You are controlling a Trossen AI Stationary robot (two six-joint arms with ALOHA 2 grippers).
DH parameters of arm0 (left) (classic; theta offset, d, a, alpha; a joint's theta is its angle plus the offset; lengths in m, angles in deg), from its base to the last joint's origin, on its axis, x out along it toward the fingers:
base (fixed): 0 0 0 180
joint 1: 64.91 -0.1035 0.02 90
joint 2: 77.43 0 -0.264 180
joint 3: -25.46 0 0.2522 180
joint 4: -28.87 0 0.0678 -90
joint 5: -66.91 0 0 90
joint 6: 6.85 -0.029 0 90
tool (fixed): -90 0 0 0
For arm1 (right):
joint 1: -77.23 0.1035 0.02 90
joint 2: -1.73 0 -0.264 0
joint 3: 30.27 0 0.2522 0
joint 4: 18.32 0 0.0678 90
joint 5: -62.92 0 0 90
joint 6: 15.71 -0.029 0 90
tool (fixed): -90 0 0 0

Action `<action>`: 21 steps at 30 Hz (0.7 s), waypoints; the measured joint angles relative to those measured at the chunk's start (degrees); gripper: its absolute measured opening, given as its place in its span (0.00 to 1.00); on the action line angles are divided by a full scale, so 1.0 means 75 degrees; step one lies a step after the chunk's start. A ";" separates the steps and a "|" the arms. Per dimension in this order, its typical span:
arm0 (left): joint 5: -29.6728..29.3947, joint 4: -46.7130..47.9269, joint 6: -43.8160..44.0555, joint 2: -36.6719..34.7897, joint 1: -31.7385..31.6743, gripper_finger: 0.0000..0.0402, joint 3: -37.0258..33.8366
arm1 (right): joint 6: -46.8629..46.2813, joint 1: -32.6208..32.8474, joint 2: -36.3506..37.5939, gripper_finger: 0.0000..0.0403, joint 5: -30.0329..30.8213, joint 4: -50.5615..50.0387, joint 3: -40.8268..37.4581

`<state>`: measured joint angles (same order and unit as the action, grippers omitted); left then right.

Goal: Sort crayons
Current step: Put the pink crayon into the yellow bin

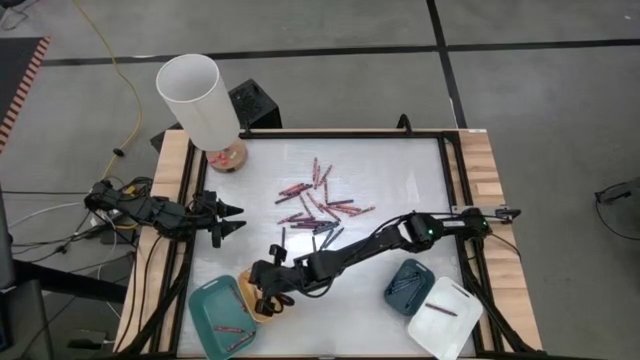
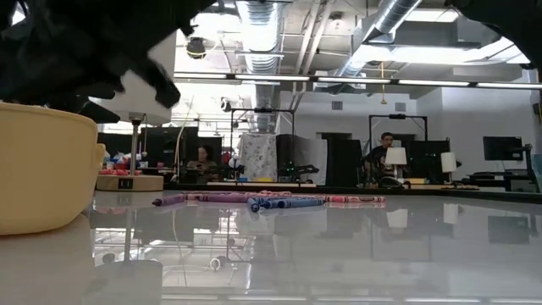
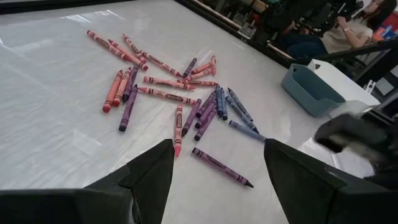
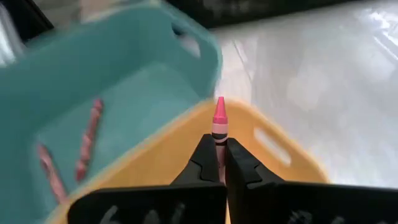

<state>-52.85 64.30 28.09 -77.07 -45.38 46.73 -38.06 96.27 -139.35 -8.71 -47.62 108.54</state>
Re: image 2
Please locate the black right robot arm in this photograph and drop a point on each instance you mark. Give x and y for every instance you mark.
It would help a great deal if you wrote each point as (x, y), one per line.
(508, 21)

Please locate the yellow plastic basket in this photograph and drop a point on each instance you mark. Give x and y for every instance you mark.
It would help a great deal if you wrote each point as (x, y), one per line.
(42, 169)

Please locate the black overhead camera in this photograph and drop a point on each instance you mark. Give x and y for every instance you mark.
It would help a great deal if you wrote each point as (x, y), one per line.
(196, 47)

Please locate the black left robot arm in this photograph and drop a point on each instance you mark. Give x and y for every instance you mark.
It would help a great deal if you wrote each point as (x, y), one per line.
(127, 17)

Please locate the black computer monitor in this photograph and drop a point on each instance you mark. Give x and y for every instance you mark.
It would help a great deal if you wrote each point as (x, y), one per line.
(503, 148)

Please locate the black table frame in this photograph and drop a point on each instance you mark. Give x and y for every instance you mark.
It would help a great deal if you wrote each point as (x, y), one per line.
(423, 190)

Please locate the pink small object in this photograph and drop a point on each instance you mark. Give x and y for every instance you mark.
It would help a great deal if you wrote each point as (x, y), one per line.
(129, 172)
(106, 172)

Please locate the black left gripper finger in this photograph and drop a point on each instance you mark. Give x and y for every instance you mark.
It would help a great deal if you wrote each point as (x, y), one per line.
(158, 89)
(99, 113)

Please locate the white table lamp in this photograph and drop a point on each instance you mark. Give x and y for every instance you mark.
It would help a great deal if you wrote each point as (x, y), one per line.
(395, 156)
(448, 162)

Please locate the metal lamp pole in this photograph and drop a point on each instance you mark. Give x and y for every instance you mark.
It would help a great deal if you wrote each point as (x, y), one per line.
(134, 148)

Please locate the purple crayon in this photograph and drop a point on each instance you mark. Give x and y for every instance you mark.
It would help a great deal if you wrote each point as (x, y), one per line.
(224, 197)
(169, 200)

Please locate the silver ceiling duct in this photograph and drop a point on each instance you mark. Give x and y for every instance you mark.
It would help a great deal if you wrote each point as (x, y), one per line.
(260, 34)
(389, 17)

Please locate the red crayon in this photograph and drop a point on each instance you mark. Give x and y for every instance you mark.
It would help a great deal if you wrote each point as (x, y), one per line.
(275, 193)
(355, 198)
(191, 196)

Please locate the LED light bar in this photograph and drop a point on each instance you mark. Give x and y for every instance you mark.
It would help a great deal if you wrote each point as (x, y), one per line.
(271, 77)

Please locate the white lamp shade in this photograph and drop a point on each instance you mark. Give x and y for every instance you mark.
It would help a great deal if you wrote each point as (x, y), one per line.
(144, 113)

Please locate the blue crayon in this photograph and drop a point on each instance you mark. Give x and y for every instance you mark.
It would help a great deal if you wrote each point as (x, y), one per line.
(253, 206)
(271, 204)
(300, 203)

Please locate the wooden lamp base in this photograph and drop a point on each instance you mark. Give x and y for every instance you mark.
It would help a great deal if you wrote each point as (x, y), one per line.
(144, 183)

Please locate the person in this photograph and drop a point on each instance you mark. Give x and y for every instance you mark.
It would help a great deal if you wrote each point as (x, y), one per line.
(203, 165)
(377, 159)

